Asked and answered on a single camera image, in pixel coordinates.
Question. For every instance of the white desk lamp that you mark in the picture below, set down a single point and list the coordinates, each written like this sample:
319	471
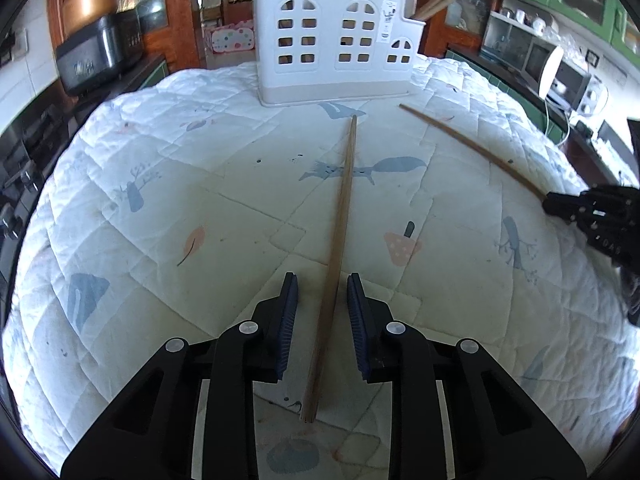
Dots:
550	70

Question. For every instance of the white plastic utensil holder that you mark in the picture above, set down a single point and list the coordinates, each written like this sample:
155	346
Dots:
325	35

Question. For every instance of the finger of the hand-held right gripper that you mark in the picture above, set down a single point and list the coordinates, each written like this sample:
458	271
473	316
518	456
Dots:
617	240
600	202

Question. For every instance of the black wall socket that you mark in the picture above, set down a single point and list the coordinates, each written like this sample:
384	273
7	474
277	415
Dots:
592	57

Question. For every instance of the black gas stove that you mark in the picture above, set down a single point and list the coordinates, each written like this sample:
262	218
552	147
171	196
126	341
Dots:
20	175

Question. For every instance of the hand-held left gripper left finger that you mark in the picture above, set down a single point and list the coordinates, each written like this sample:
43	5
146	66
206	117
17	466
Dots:
287	320

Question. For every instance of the metal dish cabinet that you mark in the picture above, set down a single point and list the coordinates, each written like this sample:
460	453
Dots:
505	42

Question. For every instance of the silver toaster oven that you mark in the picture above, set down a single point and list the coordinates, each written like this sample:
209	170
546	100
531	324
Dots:
575	77

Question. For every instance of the black rice cooker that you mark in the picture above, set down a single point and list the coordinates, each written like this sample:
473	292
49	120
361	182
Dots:
95	55

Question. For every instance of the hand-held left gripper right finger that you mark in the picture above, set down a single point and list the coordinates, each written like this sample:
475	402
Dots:
356	320

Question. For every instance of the white quilted printed blanket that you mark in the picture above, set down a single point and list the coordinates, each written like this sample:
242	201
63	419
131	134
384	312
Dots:
175	185

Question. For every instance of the copper coloured pot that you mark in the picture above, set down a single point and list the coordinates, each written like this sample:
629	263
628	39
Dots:
90	5

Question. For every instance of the pink dotted play tent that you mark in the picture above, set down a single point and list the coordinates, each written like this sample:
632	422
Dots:
230	37

